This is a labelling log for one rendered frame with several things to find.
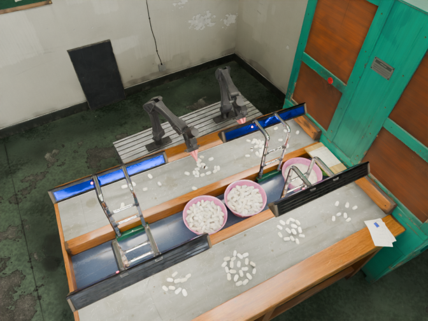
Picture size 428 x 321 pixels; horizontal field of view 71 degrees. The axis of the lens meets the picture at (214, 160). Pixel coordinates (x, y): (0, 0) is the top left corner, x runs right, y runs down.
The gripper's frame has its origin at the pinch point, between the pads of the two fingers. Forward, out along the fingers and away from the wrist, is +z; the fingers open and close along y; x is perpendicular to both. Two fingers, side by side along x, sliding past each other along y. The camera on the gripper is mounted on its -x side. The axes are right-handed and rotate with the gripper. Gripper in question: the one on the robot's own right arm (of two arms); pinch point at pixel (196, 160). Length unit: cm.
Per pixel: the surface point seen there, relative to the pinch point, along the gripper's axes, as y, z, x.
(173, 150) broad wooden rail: -9.2, -12.0, 16.7
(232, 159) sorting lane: 25.7, 8.7, 3.7
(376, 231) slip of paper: 72, 75, -53
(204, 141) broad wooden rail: 14.4, -10.9, 16.2
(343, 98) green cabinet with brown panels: 91, -4, -43
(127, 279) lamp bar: -61, 35, -63
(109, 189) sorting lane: -58, -2, 11
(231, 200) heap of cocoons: 8.0, 31.6, -15.5
